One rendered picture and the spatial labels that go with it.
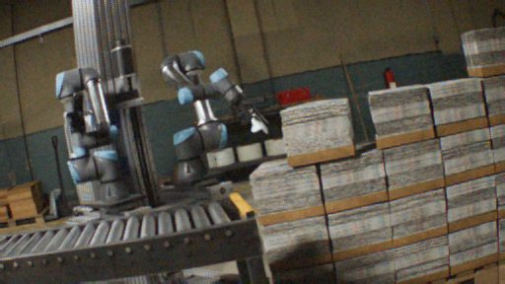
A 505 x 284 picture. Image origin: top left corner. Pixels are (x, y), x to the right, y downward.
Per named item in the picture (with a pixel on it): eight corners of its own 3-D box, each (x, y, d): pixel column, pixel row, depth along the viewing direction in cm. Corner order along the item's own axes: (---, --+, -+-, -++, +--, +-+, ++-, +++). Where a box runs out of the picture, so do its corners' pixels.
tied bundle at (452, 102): (429, 130, 295) (420, 85, 293) (475, 120, 289) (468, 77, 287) (437, 138, 258) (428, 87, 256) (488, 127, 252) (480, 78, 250)
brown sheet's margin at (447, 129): (429, 128, 295) (428, 120, 294) (474, 119, 289) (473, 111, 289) (437, 136, 258) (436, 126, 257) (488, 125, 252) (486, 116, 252)
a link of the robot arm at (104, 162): (123, 177, 278) (117, 147, 277) (98, 182, 273) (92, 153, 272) (120, 175, 289) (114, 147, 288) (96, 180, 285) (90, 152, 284)
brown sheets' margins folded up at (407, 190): (287, 289, 316) (269, 198, 312) (485, 242, 295) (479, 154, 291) (277, 314, 278) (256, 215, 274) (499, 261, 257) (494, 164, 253)
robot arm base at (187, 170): (172, 180, 317) (168, 161, 316) (194, 174, 327) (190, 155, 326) (190, 179, 306) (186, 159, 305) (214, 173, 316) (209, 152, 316)
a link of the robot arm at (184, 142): (174, 159, 319) (169, 132, 318) (198, 153, 324) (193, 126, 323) (180, 160, 308) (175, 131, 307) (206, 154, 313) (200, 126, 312)
